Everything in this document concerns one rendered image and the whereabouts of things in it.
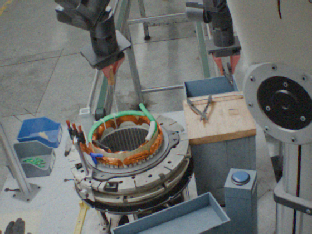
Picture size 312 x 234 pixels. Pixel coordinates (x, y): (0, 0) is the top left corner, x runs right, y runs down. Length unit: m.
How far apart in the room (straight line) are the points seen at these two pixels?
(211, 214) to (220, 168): 0.28
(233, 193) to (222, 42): 0.39
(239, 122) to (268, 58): 0.64
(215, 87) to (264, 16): 0.94
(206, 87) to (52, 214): 0.66
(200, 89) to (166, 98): 1.94
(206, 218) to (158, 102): 2.41
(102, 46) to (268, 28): 0.47
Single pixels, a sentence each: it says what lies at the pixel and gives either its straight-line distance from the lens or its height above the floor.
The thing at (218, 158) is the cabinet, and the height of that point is 0.98.
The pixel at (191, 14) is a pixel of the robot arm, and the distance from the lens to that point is 1.26.
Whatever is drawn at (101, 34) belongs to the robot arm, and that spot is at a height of 1.45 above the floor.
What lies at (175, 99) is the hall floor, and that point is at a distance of 3.46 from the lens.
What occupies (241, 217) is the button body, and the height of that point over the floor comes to 0.93.
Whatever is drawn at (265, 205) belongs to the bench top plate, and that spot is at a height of 0.78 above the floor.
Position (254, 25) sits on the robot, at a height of 1.57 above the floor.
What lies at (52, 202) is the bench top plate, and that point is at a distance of 1.64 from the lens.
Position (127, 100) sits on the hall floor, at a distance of 3.57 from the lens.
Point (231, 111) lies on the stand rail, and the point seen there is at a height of 1.08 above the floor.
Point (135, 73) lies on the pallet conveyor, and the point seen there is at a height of 0.30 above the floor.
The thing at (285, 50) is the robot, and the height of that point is 1.53.
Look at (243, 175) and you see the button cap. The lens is 1.18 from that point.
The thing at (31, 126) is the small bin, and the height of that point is 0.82.
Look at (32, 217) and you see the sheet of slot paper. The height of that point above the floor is 0.78.
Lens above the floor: 1.83
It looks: 34 degrees down
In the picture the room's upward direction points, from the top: 11 degrees counter-clockwise
